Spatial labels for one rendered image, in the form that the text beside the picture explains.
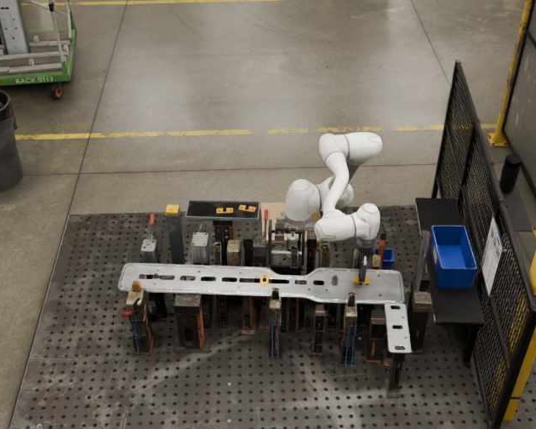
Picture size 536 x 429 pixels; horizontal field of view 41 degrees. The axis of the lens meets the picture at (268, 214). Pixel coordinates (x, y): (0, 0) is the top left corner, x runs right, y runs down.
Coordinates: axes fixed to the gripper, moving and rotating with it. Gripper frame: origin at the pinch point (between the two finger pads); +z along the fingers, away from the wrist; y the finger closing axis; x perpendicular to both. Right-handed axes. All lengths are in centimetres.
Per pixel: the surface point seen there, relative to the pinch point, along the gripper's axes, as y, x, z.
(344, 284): 0.9, -7.7, 6.5
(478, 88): -365, 137, 106
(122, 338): 14, -118, 37
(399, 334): 31.2, 15.7, 6.4
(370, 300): 10.7, 4.0, 6.7
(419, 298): 13.9, 25.5, 0.4
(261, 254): -16, -49, 4
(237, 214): -31, -62, -9
